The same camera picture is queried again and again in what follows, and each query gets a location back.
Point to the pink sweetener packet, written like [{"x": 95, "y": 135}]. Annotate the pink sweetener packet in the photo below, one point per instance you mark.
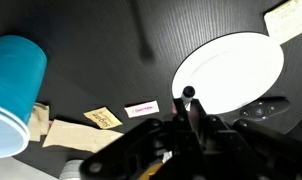
[{"x": 141, "y": 109}]

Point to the small black remote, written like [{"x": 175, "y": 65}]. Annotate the small black remote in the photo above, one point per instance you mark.
[{"x": 264, "y": 110}]

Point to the blue plastic cup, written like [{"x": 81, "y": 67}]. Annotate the blue plastic cup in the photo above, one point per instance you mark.
[{"x": 14, "y": 90}]

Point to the yellow sugar packet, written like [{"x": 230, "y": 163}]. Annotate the yellow sugar packet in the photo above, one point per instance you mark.
[{"x": 102, "y": 117}]

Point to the black and white pen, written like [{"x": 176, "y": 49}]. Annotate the black and white pen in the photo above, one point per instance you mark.
[{"x": 187, "y": 94}]

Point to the white plate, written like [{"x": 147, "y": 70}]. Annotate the white plate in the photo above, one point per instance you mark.
[{"x": 227, "y": 70}]

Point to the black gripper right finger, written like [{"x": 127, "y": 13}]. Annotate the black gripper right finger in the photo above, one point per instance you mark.
[{"x": 251, "y": 150}]

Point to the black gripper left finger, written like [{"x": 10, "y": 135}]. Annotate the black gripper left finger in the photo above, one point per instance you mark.
[{"x": 157, "y": 146}]

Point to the pale paper packet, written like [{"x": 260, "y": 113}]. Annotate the pale paper packet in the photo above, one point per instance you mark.
[{"x": 287, "y": 20}]

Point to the white ribbed vase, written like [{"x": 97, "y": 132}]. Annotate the white ribbed vase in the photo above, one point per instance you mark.
[{"x": 71, "y": 170}]

